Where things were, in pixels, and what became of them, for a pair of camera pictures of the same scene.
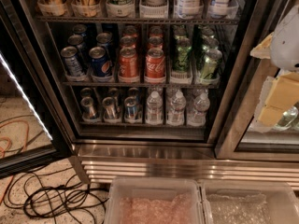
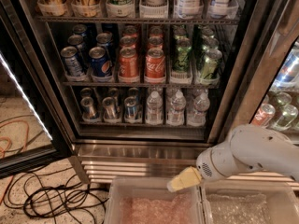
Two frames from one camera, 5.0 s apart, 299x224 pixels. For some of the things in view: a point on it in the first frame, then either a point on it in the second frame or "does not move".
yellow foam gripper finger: (263, 49) -> (188, 177)
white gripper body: (286, 49) -> (207, 162)
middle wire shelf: (87, 84) does not move
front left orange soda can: (127, 67) does not move
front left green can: (182, 58) does not move
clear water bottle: (176, 113) does not move
